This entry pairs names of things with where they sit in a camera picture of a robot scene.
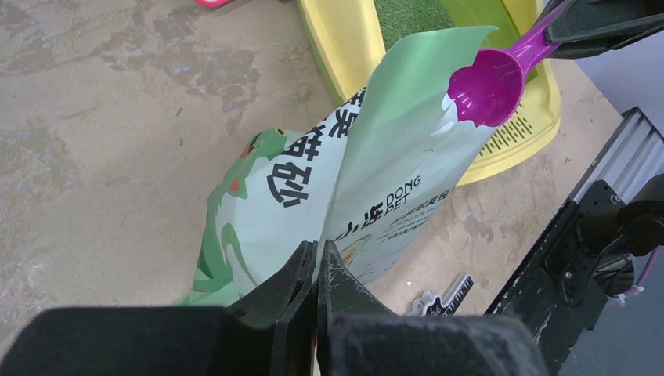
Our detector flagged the green cat litter granules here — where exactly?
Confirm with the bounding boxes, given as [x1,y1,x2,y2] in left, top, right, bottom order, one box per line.
[373,0,454,51]

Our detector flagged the pink framed whiteboard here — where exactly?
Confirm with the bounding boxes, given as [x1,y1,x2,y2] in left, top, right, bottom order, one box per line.
[194,0,233,8]

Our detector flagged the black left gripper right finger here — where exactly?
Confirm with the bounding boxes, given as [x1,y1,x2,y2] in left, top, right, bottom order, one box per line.
[316,240,549,375]

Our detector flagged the aluminium frame rail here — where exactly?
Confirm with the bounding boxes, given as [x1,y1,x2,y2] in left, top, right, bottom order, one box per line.
[569,107,663,203]

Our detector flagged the green cat litter bag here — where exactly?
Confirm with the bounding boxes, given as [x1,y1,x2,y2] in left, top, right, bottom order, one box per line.
[182,26,494,306]

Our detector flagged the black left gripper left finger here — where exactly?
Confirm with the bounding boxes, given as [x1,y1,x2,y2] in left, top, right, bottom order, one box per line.
[1,242,317,375]

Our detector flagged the purple plastic litter scoop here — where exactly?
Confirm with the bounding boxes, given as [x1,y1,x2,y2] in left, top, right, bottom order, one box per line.
[447,4,564,127]

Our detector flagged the yellow sifting litter tray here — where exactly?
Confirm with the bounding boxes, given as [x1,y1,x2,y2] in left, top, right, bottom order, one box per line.
[297,1,561,186]

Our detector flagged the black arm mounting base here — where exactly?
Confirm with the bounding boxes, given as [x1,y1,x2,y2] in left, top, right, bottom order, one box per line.
[486,180,635,375]

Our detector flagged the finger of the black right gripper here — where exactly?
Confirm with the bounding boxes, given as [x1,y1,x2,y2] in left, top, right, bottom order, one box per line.
[543,0,663,59]

